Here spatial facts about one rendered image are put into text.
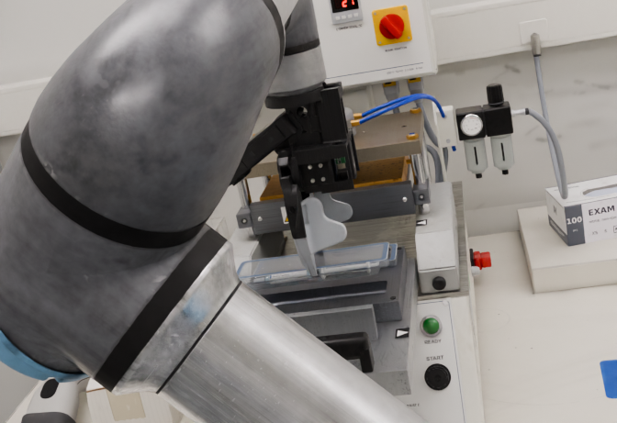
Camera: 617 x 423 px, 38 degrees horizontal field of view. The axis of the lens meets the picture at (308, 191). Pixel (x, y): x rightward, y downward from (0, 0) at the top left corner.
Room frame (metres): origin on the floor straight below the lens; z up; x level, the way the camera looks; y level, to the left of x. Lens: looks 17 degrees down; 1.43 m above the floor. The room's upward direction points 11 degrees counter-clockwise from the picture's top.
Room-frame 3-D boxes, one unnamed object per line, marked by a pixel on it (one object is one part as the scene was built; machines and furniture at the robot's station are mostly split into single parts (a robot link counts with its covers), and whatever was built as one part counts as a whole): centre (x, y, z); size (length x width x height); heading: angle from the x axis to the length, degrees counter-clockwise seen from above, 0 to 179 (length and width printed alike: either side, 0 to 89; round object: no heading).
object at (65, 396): (1.28, 0.44, 0.79); 0.20 x 0.08 x 0.08; 169
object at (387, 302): (1.03, 0.01, 0.98); 0.20 x 0.17 x 0.03; 78
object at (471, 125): (1.36, -0.29, 1.05); 0.15 x 0.05 x 0.15; 78
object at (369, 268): (0.99, 0.01, 1.03); 0.18 x 0.06 x 0.02; 78
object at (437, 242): (1.18, -0.17, 0.97); 0.26 x 0.05 x 0.07; 168
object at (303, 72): (0.99, -0.01, 1.27); 0.08 x 0.08 x 0.05
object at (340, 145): (0.98, -0.01, 1.18); 0.09 x 0.08 x 0.12; 78
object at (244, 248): (1.24, 0.10, 0.97); 0.25 x 0.05 x 0.07; 168
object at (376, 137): (1.31, -0.07, 1.08); 0.31 x 0.24 x 0.13; 78
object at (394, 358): (0.98, 0.01, 0.97); 0.30 x 0.22 x 0.08; 168
